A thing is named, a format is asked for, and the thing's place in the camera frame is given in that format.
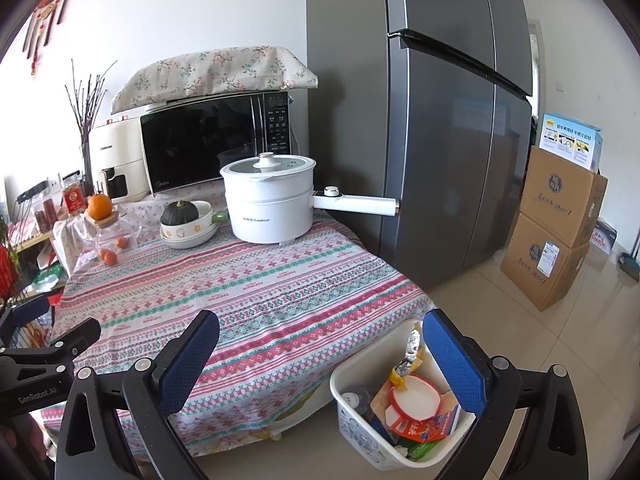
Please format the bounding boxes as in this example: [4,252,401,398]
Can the cream air fryer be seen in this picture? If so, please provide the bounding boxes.
[87,116,151,203]

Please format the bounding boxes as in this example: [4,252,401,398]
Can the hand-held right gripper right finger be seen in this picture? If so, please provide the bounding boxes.
[422,308,590,480]

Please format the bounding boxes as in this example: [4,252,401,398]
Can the black microwave oven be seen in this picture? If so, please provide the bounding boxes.
[139,90,293,196]

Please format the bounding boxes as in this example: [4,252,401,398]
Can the green snack bag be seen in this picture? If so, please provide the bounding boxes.
[405,437,451,462]

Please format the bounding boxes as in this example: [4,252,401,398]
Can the white electric cooking pot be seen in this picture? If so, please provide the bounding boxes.
[220,152,401,246]

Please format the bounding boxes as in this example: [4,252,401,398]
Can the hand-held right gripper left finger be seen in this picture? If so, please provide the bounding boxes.
[54,309,221,480]

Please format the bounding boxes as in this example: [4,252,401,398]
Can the red hanging ornament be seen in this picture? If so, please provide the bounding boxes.
[0,242,21,301]

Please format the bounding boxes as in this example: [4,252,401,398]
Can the clear jar of red snacks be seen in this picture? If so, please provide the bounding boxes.
[32,195,60,235]

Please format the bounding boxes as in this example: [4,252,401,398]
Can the green packet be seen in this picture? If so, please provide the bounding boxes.
[37,265,68,291]

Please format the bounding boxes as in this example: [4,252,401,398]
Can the glass jar with wooden lid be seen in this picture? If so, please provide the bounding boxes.
[84,209,143,266]

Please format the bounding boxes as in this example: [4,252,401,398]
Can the wooden shelf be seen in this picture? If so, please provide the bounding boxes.
[10,230,68,301]

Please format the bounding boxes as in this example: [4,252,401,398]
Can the small dark blue box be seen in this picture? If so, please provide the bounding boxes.
[590,219,618,255]

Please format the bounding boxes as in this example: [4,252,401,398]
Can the blue printed box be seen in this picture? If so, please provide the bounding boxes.
[539,113,604,172]

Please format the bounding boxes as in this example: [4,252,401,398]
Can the red label jar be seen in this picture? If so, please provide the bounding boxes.
[61,175,85,217]

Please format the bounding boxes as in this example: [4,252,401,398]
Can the brown cardboard box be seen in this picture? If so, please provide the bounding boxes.
[517,145,608,248]
[500,212,591,312]

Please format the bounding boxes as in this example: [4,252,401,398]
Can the grey refrigerator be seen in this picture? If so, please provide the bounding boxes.
[306,0,533,291]

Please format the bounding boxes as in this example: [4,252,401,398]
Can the dry bare branches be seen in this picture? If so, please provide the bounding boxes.
[64,59,118,146]

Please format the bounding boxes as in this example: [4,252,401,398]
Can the large orange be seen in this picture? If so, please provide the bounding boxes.
[87,194,113,221]

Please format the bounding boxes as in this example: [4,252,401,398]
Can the teal floor brush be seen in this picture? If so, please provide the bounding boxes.
[617,230,640,281]

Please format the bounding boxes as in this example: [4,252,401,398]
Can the white plastic waste bin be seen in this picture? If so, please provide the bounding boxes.
[329,317,477,471]

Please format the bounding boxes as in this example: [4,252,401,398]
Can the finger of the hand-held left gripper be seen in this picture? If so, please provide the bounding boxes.
[47,316,103,361]
[0,294,52,348]

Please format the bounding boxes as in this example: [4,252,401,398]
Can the dark green squash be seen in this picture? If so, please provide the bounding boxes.
[160,200,202,226]

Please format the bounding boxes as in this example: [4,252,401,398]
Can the red knot wall decoration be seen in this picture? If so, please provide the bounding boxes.
[25,0,78,76]

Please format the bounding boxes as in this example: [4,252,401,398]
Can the clear plastic water bottle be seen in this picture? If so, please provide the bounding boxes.
[342,385,381,421]

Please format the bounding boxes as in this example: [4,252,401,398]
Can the white plates stack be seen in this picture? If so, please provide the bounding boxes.
[160,222,221,249]

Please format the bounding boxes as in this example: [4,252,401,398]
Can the floral microwave cover cloth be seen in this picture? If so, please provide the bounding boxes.
[110,46,320,115]

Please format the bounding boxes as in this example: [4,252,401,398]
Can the glass vase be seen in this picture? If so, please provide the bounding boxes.
[79,142,96,196]

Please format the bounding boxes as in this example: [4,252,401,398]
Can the red rimmed white lid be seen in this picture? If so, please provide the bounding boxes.
[387,372,443,426]

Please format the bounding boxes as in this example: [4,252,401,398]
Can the white bowl with green handle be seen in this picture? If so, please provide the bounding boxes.
[160,201,231,241]

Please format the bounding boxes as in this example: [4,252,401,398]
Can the yellow foil wrapper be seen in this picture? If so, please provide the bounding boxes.
[390,322,426,386]

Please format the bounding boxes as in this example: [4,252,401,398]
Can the torn orange milk carton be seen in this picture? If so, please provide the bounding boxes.
[370,380,463,443]

